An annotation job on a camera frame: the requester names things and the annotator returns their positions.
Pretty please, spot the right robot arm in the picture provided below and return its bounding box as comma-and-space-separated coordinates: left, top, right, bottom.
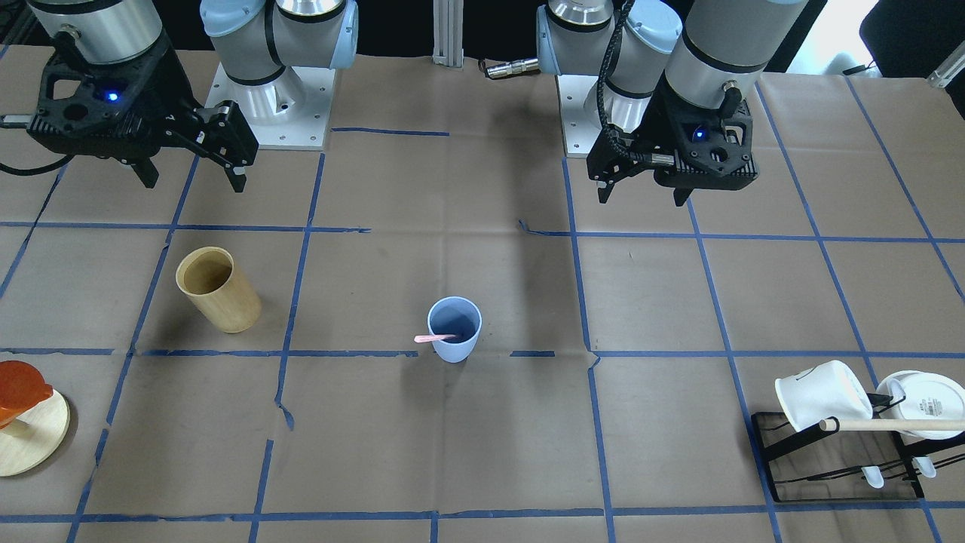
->
2, 1, 360, 193

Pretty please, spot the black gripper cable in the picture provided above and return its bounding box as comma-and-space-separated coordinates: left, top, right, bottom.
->
0, 113, 72, 177

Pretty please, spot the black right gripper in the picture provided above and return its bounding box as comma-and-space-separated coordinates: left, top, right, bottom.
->
26, 34, 259, 193

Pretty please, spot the bamboo wooden cup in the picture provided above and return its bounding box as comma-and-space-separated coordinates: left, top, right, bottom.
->
175, 245, 262, 334

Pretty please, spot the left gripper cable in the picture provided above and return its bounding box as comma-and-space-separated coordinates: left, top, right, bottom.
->
597, 0, 638, 163

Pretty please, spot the orange mug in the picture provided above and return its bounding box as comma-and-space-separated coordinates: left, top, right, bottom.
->
1, 360, 53, 429

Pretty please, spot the aluminium frame post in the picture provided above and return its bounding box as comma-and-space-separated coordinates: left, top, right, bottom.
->
432, 0, 464, 69

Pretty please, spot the light blue plastic cup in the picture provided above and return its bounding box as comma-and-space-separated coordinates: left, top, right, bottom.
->
427, 296, 483, 364

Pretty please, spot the white smiley mug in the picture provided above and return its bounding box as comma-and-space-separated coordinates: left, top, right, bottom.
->
876, 370, 964, 422
774, 360, 873, 431

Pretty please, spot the black wire cup rack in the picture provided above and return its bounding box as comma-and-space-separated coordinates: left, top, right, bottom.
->
751, 412, 924, 503

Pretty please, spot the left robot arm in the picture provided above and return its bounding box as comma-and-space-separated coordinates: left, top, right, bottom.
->
535, 1, 806, 207

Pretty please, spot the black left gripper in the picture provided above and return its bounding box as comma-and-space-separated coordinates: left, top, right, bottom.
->
587, 79, 759, 207

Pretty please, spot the pink chopstick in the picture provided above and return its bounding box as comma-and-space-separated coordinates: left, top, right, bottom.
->
413, 334, 459, 344

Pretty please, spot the wooden mug tree stand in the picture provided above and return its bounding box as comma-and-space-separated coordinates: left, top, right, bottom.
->
1, 391, 72, 477

